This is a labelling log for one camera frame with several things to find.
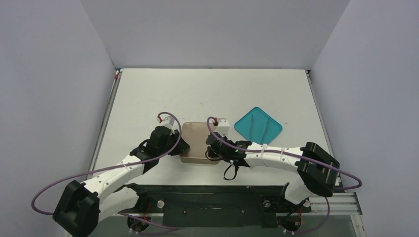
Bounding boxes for gold cookie tin box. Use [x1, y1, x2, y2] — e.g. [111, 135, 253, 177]
[180, 156, 220, 165]

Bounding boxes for brown tin lid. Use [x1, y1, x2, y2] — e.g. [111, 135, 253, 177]
[181, 122, 210, 157]

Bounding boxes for metal tongs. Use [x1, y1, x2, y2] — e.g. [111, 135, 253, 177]
[249, 113, 270, 144]

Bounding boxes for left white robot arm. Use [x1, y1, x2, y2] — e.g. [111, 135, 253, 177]
[52, 126, 190, 237]

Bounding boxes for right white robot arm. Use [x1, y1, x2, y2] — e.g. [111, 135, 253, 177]
[206, 133, 340, 211]

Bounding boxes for teal plastic tray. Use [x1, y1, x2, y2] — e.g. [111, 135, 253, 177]
[234, 107, 283, 144]

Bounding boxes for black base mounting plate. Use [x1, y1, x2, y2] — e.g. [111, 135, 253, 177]
[126, 183, 312, 228]

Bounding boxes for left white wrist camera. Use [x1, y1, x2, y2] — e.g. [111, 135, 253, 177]
[159, 116, 175, 130]

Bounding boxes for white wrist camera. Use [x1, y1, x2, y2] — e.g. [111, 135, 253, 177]
[213, 118, 230, 137]
[159, 116, 175, 130]

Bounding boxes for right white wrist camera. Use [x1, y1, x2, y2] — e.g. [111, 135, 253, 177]
[213, 118, 230, 137]

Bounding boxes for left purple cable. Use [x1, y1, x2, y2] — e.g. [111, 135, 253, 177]
[31, 112, 182, 236]

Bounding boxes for purple cable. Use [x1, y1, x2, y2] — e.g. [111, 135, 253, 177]
[31, 112, 182, 236]
[207, 116, 363, 235]

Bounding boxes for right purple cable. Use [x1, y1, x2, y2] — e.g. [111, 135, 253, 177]
[207, 116, 363, 235]

